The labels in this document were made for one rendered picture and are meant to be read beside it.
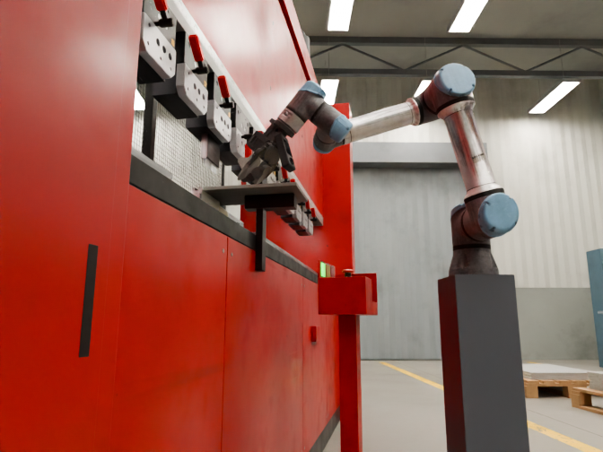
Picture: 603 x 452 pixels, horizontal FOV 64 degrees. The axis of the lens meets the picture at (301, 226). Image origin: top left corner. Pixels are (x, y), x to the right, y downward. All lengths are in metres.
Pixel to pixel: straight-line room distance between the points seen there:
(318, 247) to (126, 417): 2.88
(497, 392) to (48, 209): 1.34
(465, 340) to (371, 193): 7.95
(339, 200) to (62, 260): 3.21
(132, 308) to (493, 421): 1.11
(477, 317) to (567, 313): 8.78
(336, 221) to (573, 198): 7.68
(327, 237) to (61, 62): 3.16
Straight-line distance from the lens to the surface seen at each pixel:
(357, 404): 1.66
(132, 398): 0.77
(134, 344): 0.76
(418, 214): 9.46
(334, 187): 3.61
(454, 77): 1.57
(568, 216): 10.58
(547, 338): 10.09
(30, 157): 0.43
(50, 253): 0.44
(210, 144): 1.46
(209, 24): 1.50
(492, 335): 1.55
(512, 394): 1.58
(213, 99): 1.44
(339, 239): 3.52
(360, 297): 1.57
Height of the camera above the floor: 0.63
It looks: 12 degrees up
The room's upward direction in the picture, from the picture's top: straight up
